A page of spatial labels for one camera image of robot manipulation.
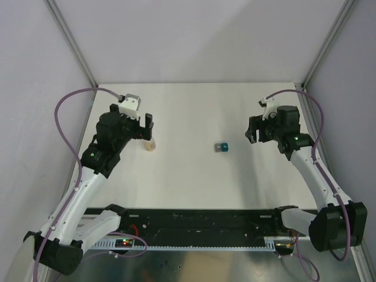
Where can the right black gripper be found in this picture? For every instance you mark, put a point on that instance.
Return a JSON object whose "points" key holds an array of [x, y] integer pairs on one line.
{"points": [[256, 123]]}

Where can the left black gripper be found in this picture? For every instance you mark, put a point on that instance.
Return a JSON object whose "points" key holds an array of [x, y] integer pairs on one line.
{"points": [[141, 132]]}

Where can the clear pill bottle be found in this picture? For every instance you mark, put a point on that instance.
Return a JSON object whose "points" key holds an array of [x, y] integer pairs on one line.
{"points": [[150, 145]]}

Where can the teal pill box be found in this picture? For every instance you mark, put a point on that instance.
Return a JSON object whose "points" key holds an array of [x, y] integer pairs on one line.
{"points": [[224, 147]]}

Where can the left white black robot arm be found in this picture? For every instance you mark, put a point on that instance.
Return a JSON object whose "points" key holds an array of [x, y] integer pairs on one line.
{"points": [[61, 243]]}

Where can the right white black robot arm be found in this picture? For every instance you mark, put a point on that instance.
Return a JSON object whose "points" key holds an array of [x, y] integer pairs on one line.
{"points": [[339, 221]]}

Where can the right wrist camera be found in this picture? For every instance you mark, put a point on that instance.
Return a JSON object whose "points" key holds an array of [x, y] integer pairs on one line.
{"points": [[270, 108]]}

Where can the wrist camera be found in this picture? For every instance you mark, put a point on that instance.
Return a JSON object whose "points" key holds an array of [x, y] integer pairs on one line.
{"points": [[129, 106], [270, 108]]}

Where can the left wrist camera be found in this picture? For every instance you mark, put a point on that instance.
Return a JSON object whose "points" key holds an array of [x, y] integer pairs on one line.
{"points": [[129, 106]]}

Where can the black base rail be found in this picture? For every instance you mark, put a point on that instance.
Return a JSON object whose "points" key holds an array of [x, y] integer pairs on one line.
{"points": [[204, 228]]}

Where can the grey slotted cable duct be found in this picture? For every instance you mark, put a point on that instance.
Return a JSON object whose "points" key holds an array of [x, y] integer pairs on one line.
{"points": [[126, 244]]}

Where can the right aluminium frame post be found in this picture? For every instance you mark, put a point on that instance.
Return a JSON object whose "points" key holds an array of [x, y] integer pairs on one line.
{"points": [[340, 20]]}

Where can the aluminium frame post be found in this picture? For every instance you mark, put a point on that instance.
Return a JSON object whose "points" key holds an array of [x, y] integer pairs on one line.
{"points": [[340, 20], [71, 42]]}

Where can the left aluminium frame post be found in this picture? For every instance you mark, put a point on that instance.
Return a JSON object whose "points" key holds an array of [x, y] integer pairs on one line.
{"points": [[71, 42]]}

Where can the shiny metal base plate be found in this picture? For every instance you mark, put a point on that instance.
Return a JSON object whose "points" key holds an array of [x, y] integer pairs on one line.
{"points": [[187, 266]]}

